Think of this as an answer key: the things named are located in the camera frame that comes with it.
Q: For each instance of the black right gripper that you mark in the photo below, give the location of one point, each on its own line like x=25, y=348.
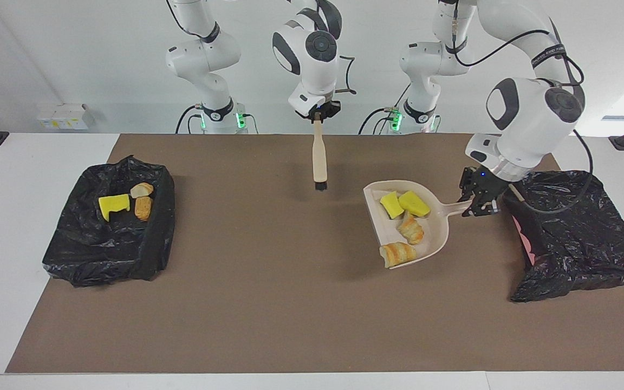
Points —
x=327, y=107

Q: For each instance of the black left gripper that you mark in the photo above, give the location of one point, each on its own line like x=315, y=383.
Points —
x=485, y=183

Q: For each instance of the beige plastic dustpan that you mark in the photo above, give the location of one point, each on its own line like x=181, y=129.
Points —
x=436, y=233

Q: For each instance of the large yellow sponge piece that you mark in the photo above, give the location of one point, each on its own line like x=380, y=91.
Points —
x=415, y=203

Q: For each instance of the small striped toy croissant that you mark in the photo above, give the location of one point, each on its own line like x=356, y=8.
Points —
x=411, y=230

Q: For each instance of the small yellow sponge piece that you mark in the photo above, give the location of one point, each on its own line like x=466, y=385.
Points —
x=391, y=206

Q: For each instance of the large striped toy croissant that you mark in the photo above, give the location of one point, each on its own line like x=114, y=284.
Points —
x=398, y=254

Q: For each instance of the pale toy dumpling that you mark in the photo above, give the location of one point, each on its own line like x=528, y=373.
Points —
x=141, y=190

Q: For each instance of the brown toy nugget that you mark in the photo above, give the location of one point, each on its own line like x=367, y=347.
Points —
x=143, y=208

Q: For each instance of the notched yellow sponge piece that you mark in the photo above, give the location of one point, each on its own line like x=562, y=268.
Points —
x=112, y=205

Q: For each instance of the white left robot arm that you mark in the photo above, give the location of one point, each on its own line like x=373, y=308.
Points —
x=528, y=119

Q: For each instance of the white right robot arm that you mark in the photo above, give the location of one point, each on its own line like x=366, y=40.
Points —
x=312, y=59

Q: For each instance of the black bag lined pink bin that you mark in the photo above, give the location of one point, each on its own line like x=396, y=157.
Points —
x=577, y=244

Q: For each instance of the brown table mat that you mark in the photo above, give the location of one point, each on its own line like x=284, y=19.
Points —
x=312, y=325

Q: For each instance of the white wall socket box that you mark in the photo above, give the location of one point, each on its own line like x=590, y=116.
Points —
x=63, y=116

